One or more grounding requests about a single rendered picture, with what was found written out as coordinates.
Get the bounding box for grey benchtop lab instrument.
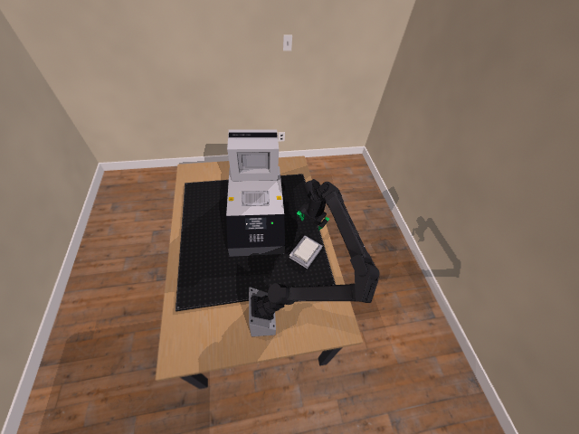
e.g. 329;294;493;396
226;129;285;257

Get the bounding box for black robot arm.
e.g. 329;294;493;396
251;179;380;320

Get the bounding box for white well plate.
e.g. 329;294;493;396
294;238;318;262

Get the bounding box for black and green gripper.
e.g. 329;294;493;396
297;203;329;231

